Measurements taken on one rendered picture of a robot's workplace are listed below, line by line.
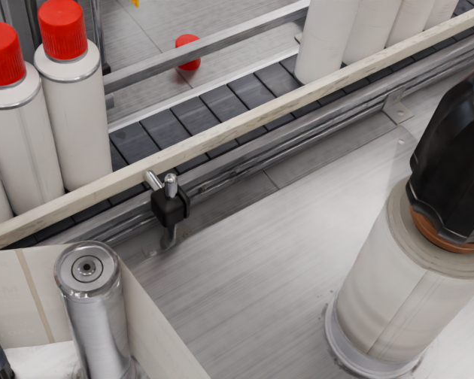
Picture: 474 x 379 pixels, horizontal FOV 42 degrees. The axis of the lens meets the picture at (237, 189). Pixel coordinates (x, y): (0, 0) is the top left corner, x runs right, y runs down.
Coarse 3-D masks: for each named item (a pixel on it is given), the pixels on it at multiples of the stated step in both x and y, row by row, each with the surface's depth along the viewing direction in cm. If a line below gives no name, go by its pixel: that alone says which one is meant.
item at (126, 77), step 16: (304, 0) 69; (272, 16) 67; (288, 16) 68; (304, 16) 70; (224, 32) 65; (240, 32) 65; (256, 32) 67; (176, 48) 63; (192, 48) 63; (208, 48) 64; (144, 64) 61; (160, 64) 61; (176, 64) 63; (112, 80) 59; (128, 80) 60
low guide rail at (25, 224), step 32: (448, 32) 77; (352, 64) 71; (384, 64) 73; (288, 96) 67; (320, 96) 70; (224, 128) 63; (256, 128) 66; (160, 160) 60; (96, 192) 57; (0, 224) 54; (32, 224) 55
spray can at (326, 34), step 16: (320, 0) 63; (336, 0) 62; (352, 0) 63; (320, 16) 65; (336, 16) 64; (352, 16) 65; (304, 32) 68; (320, 32) 66; (336, 32) 66; (304, 48) 69; (320, 48) 68; (336, 48) 68; (304, 64) 70; (320, 64) 69; (336, 64) 70; (304, 80) 72
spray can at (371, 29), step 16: (368, 0) 67; (384, 0) 67; (400, 0) 68; (368, 16) 69; (384, 16) 68; (352, 32) 72; (368, 32) 70; (384, 32) 71; (352, 48) 73; (368, 48) 72
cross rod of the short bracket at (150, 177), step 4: (148, 172) 60; (152, 172) 60; (144, 176) 60; (148, 176) 59; (152, 176) 59; (156, 176) 60; (148, 180) 59; (152, 180) 59; (156, 180) 59; (148, 184) 59; (152, 184) 59; (156, 184) 59; (160, 184) 59; (152, 188) 59; (156, 188) 59
